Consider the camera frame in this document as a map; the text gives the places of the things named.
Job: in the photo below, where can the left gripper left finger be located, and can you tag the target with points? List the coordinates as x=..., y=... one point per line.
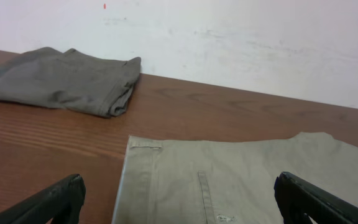
x=59, y=203

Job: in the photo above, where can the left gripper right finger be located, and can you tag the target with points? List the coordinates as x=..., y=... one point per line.
x=301, y=202

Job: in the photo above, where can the beige khaki shorts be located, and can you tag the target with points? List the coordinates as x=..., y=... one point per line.
x=167, y=181

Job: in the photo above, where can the folded grey shorts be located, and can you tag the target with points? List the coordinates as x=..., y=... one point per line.
x=69, y=80

